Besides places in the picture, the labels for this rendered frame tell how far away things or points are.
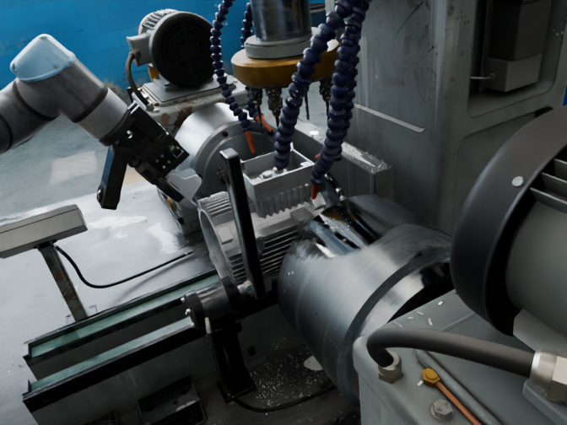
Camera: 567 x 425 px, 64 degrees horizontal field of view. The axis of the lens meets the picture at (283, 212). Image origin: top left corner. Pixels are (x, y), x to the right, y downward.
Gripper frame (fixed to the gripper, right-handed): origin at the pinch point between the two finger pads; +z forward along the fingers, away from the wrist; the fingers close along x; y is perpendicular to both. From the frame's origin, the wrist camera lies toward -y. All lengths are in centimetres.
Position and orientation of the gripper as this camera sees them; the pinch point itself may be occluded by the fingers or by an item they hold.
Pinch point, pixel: (189, 206)
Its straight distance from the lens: 86.3
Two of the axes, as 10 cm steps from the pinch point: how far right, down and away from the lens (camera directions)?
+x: -4.5, -4.1, 7.9
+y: 7.0, -7.1, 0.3
